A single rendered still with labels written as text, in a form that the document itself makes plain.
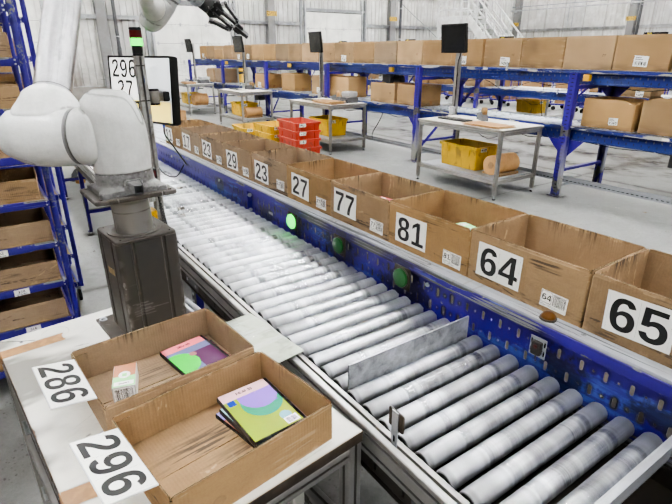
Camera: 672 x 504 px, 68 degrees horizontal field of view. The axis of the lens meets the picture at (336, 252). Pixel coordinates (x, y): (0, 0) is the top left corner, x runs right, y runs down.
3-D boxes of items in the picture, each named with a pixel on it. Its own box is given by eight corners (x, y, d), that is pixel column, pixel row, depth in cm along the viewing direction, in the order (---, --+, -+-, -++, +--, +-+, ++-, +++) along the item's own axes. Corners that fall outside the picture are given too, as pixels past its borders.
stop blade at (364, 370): (347, 393, 133) (347, 364, 130) (465, 340, 158) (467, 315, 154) (348, 394, 133) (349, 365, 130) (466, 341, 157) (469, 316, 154)
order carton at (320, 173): (286, 197, 252) (285, 164, 246) (334, 189, 268) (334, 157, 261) (330, 217, 222) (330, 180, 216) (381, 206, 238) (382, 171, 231)
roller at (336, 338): (291, 358, 151) (290, 344, 150) (417, 311, 179) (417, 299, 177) (299, 366, 148) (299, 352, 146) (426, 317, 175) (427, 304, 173)
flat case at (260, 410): (255, 448, 106) (255, 443, 105) (216, 402, 120) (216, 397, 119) (308, 422, 114) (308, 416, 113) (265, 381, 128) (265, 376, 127)
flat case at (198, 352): (193, 386, 128) (193, 381, 127) (159, 356, 141) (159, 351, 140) (238, 365, 137) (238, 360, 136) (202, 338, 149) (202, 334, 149)
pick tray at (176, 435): (116, 454, 109) (108, 417, 105) (262, 381, 133) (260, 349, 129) (175, 542, 89) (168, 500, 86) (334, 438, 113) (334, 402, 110)
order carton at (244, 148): (224, 169, 313) (222, 142, 307) (266, 163, 328) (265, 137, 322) (251, 182, 283) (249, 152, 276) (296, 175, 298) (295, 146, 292)
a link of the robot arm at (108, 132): (140, 174, 134) (125, 88, 126) (74, 176, 134) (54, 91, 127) (161, 163, 149) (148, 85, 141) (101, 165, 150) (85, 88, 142)
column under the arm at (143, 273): (124, 356, 144) (104, 250, 132) (96, 321, 162) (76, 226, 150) (206, 326, 160) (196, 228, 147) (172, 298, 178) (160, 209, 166)
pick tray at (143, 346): (76, 384, 132) (68, 352, 128) (209, 335, 155) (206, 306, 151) (110, 444, 111) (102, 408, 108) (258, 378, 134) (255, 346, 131)
